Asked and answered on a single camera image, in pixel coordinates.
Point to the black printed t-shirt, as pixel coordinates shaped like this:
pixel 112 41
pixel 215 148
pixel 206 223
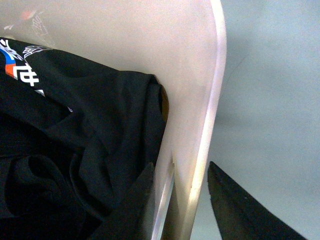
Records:
pixel 74 137

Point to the beige plastic laundry hamper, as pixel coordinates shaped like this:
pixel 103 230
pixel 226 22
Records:
pixel 182 42

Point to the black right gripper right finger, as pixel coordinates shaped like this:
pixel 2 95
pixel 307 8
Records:
pixel 240 216

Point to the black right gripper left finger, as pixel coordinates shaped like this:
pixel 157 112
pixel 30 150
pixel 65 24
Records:
pixel 126 220

